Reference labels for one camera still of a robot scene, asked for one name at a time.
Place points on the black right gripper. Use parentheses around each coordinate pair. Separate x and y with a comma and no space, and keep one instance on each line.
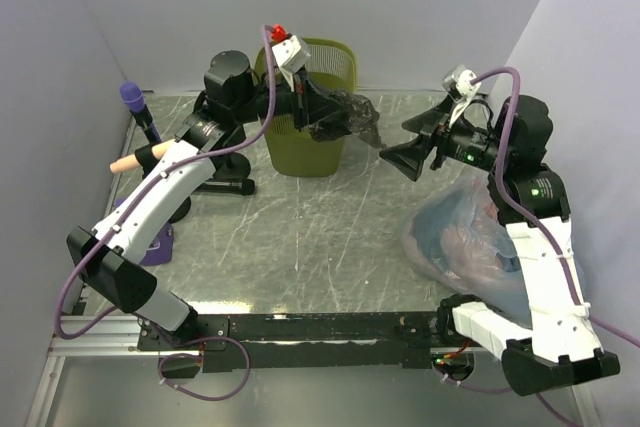
(407,156)

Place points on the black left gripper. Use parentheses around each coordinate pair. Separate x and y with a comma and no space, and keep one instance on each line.
(309,104)

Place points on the grey translucent trash bag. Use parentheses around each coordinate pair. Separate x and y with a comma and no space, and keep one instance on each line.
(361,120)

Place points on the translucent bag with clothes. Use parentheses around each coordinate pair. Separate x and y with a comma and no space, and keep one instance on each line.
(454,238)

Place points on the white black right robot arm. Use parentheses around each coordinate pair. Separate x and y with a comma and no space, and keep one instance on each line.
(560,348)

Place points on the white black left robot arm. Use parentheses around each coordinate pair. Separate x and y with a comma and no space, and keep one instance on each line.
(108,255)

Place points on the olive green mesh trash bin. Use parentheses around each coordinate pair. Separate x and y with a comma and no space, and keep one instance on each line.
(294,152)

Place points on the purple microphone on stand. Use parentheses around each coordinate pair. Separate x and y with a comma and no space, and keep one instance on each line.
(133,98)

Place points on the purple box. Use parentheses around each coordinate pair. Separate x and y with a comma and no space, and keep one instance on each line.
(160,251)

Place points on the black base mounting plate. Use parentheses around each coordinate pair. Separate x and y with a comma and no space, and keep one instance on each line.
(309,340)

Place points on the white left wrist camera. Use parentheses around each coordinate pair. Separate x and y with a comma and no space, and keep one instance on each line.
(290,51)

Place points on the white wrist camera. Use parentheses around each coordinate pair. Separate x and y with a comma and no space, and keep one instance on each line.
(290,51)
(461,84)

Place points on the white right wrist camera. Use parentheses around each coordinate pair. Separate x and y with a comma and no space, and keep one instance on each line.
(461,84)

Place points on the aluminium rail frame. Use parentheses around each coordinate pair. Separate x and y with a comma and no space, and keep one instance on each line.
(115,336)

